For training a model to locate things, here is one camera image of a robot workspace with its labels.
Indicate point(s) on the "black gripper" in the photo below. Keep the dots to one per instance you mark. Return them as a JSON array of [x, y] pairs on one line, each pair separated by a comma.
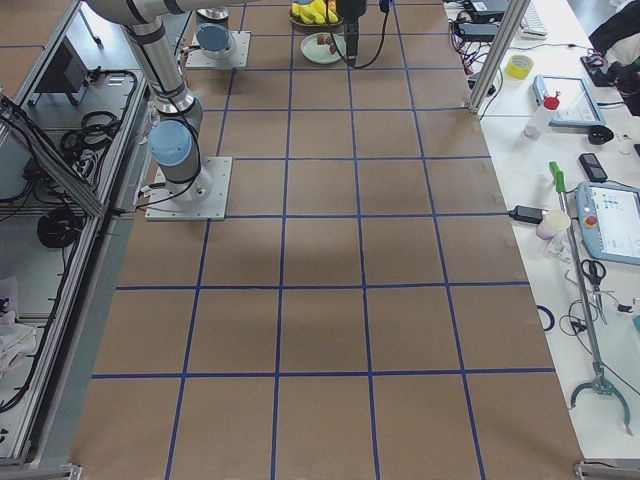
[[351, 10]]

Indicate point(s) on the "light green plate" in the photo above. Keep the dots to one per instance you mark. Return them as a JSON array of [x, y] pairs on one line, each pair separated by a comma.
[[319, 54]]

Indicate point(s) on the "yellow banana bunch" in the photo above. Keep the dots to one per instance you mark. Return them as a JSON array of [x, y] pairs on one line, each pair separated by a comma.
[[317, 12]]

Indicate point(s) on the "woven wicker basket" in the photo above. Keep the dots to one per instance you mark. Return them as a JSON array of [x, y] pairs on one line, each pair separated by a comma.
[[295, 18]]

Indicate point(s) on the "black power brick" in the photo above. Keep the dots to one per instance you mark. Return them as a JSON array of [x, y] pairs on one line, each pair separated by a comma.
[[473, 32]]

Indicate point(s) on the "yellow tape roll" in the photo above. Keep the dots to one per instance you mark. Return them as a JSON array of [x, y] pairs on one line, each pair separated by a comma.
[[519, 66]]

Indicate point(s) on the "clear bottle red cap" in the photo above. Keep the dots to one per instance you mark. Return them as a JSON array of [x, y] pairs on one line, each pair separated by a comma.
[[539, 122]]

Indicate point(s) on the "far teach pendant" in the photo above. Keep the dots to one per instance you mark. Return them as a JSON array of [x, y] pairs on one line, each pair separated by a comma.
[[577, 104]]

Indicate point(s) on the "teach pendant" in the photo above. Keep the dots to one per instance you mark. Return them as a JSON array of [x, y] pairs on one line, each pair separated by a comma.
[[577, 104], [609, 221]]

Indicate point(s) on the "black power adapter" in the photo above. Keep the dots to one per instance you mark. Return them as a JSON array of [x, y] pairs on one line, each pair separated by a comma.
[[526, 214]]

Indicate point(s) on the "black small bowl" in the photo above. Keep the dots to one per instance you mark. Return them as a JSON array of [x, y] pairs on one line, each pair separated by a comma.
[[599, 135]]

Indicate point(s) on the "white paper cup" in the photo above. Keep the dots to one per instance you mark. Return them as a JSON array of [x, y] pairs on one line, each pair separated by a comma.
[[552, 224]]

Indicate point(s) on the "black remote device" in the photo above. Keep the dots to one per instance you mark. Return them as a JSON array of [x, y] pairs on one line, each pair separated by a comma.
[[592, 168]]

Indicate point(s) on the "near teach pendant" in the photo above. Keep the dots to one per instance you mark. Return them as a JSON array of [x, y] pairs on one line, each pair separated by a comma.
[[609, 221]]

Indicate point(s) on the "black scissors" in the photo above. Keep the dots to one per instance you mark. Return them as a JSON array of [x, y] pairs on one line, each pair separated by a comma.
[[595, 272]]

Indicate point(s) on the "long reach grabber tool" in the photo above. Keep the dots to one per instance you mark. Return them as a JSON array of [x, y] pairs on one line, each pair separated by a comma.
[[600, 385]]

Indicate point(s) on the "white crumpled cloth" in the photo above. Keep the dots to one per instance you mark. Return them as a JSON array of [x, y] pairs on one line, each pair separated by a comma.
[[17, 339]]

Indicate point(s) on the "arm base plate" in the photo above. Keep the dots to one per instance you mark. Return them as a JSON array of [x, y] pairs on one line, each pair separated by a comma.
[[233, 56], [206, 198]]

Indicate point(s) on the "aluminium frame post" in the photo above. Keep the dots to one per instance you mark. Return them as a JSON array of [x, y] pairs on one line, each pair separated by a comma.
[[509, 25]]

